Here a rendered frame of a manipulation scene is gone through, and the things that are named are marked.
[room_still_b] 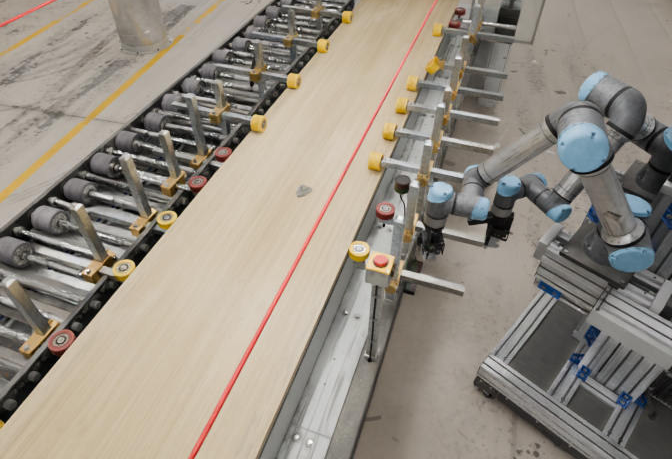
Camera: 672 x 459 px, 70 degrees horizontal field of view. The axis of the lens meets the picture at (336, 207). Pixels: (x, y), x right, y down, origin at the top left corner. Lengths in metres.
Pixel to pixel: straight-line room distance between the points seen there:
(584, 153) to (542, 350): 1.40
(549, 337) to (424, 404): 0.69
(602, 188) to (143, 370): 1.44
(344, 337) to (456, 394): 0.84
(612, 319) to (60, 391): 1.74
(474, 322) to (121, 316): 1.83
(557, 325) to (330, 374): 1.29
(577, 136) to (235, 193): 1.37
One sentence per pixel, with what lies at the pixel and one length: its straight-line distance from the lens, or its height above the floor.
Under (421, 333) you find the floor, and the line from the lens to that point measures 2.74.
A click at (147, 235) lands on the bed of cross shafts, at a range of 2.19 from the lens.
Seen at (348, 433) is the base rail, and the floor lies 0.70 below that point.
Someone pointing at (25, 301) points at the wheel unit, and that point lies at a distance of 1.88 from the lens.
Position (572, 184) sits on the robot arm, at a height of 1.23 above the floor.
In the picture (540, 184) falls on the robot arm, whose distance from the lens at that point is 1.89.
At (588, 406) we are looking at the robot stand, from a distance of 2.54.
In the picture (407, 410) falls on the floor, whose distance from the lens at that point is 2.53.
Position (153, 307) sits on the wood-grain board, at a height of 0.90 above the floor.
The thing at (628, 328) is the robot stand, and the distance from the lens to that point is 1.85.
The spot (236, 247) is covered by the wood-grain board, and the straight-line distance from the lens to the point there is 1.91.
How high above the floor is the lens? 2.30
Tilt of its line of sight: 43 degrees down
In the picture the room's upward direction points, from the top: straight up
